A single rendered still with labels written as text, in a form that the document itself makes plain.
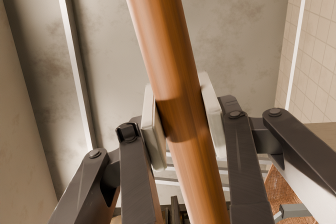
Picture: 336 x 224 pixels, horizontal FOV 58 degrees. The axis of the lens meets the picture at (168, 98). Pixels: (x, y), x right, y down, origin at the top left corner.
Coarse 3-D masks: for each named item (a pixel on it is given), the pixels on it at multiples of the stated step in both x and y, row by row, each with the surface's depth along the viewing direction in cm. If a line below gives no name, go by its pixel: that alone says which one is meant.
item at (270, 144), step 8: (224, 96) 19; (232, 96) 18; (224, 104) 18; (232, 104) 18; (224, 112) 17; (256, 120) 15; (256, 128) 15; (264, 128) 14; (256, 136) 15; (264, 136) 15; (272, 136) 14; (256, 144) 15; (264, 144) 15; (272, 144) 15; (280, 144) 14; (264, 152) 15; (272, 152) 15; (280, 152) 15
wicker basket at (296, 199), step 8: (272, 168) 198; (272, 176) 200; (280, 176) 201; (264, 184) 203; (272, 184) 204; (280, 184) 204; (288, 184) 203; (272, 192) 206; (280, 192) 206; (272, 200) 209; (280, 200) 207; (288, 200) 205; (296, 200) 202; (272, 208) 203; (304, 216) 191; (312, 216) 181
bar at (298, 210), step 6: (282, 204) 134; (288, 204) 133; (294, 204) 133; (300, 204) 133; (282, 210) 131; (288, 210) 130; (294, 210) 130; (300, 210) 130; (306, 210) 130; (276, 216) 133; (282, 216) 131; (288, 216) 132; (294, 216) 132; (300, 216) 132; (276, 222) 134
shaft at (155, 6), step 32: (128, 0) 16; (160, 0) 16; (160, 32) 16; (160, 64) 17; (192, 64) 18; (160, 96) 18; (192, 96) 18; (192, 128) 19; (192, 160) 20; (192, 192) 21
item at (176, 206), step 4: (176, 196) 205; (176, 200) 201; (176, 204) 198; (176, 208) 195; (176, 212) 192; (180, 212) 210; (176, 216) 189; (180, 216) 204; (176, 220) 186; (180, 220) 198
